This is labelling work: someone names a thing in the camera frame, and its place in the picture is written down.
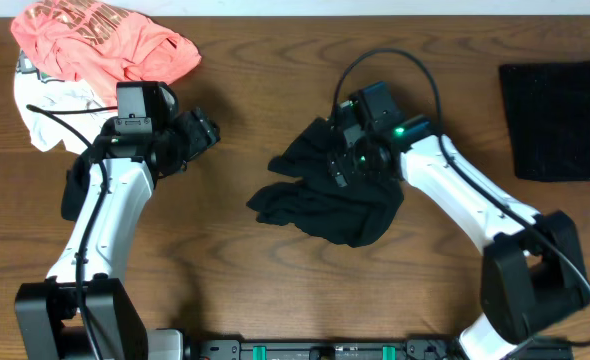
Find black t-shirt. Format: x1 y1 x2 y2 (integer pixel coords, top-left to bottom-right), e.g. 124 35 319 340
247 118 404 248

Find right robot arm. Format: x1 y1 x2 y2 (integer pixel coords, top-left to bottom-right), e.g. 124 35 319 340
329 98 590 359

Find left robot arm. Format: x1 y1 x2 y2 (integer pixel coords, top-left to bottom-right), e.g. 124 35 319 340
14 81 220 359

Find black fabric storage container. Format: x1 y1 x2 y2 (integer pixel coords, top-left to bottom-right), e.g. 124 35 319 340
499 61 590 182

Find coral pink printed shirt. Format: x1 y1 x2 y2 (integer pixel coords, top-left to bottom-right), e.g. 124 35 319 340
10 0 202 106

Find white printed shirt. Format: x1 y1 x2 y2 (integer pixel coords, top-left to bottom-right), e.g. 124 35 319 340
13 52 117 154

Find left black cable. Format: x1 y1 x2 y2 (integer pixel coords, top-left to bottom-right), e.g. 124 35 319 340
26 103 121 360

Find black cable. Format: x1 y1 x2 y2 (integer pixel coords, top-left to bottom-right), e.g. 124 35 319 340
26 103 121 360
330 47 590 348

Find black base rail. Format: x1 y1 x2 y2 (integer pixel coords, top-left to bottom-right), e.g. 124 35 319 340
147 328 575 360

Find right black cable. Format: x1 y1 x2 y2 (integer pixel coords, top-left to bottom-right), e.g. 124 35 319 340
330 47 590 348

